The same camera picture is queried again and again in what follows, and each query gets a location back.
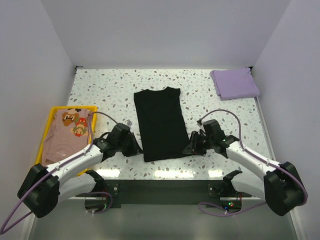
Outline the yellow plastic bin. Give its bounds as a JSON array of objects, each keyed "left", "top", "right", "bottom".
[{"left": 34, "top": 105, "right": 99, "bottom": 177}]

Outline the pink printed t-shirt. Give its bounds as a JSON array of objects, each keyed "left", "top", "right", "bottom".
[{"left": 40, "top": 107, "right": 94, "bottom": 166}]

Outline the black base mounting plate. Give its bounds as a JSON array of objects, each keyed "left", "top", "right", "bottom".
[{"left": 89, "top": 179, "right": 250, "bottom": 208}]

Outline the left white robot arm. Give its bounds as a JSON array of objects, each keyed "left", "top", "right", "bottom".
[{"left": 17, "top": 123, "right": 143, "bottom": 218}]

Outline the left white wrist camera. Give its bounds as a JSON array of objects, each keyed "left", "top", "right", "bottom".
[{"left": 126, "top": 119, "right": 133, "bottom": 127}]

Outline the black t-shirt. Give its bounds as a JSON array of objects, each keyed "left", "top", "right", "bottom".
[{"left": 133, "top": 87, "right": 189, "bottom": 163}]

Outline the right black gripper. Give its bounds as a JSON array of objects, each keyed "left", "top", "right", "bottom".
[{"left": 182, "top": 130, "right": 214, "bottom": 156}]

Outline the folded purple t-shirt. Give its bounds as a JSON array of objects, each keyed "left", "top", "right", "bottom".
[{"left": 210, "top": 67, "right": 260, "bottom": 101}]

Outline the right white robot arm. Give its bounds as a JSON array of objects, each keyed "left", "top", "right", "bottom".
[{"left": 183, "top": 119, "right": 307, "bottom": 216}]

